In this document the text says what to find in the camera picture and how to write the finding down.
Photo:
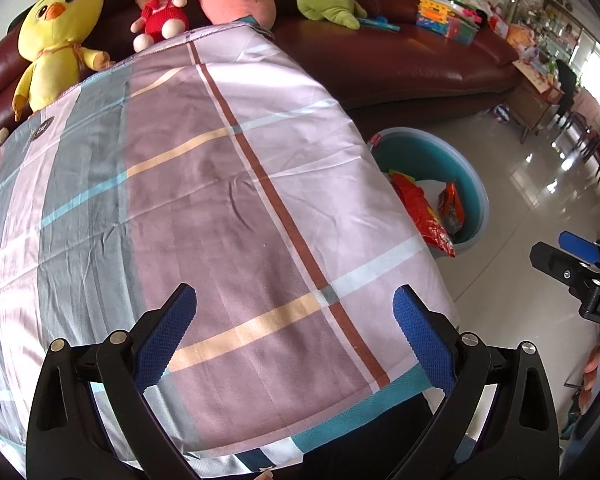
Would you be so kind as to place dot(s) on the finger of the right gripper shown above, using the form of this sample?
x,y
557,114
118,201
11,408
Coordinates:
x,y
579,247
564,268

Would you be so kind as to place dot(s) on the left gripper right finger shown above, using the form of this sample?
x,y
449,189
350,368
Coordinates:
x,y
497,418

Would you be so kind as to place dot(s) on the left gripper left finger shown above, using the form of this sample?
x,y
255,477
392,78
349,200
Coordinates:
x,y
89,417

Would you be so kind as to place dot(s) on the orange-red snack wrapper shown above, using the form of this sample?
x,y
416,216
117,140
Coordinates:
x,y
450,209

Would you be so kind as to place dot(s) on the teal trash bin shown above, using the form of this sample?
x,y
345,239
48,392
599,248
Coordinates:
x,y
434,163

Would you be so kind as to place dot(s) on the large red snack bag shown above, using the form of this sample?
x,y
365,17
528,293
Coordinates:
x,y
414,200

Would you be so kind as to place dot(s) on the wooden side table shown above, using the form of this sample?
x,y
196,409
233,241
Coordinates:
x,y
535,101

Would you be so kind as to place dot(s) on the dark red leather sofa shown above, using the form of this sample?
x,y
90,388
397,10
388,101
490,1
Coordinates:
x,y
404,76

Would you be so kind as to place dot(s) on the plaid pink grey tablecloth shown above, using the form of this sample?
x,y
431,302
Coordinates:
x,y
212,159

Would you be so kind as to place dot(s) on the blue plastic toy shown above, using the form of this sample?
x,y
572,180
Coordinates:
x,y
379,23

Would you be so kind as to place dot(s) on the yellow chick plush toy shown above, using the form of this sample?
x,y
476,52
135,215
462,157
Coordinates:
x,y
51,38

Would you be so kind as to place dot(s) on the teddy bear red outfit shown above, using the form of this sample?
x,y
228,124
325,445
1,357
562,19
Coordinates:
x,y
159,20

